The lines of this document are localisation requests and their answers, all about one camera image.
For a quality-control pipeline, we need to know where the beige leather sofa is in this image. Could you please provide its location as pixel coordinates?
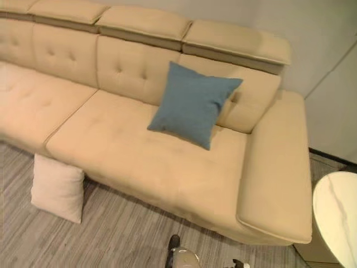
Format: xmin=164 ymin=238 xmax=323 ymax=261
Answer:
xmin=0 ymin=0 xmax=313 ymax=246

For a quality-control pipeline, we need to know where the robot silver leg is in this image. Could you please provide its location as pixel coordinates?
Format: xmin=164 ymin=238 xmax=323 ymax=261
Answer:
xmin=175 ymin=247 xmax=201 ymax=268

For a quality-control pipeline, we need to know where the robot dark foot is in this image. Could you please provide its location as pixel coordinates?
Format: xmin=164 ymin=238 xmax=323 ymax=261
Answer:
xmin=167 ymin=234 xmax=181 ymax=268

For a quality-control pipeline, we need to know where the white marble round table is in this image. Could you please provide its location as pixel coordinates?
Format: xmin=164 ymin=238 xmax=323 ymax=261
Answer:
xmin=312 ymin=171 xmax=357 ymax=268

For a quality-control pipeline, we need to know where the beige leather back cushion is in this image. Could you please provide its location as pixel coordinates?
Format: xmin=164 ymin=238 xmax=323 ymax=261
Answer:
xmin=178 ymin=52 xmax=282 ymax=134

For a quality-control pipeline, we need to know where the blue square cushion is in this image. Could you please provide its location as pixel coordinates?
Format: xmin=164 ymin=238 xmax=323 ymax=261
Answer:
xmin=147 ymin=61 xmax=244 ymax=151

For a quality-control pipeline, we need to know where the cream square cushion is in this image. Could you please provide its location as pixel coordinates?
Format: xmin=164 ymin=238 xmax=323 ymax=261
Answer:
xmin=30 ymin=154 xmax=85 ymax=224

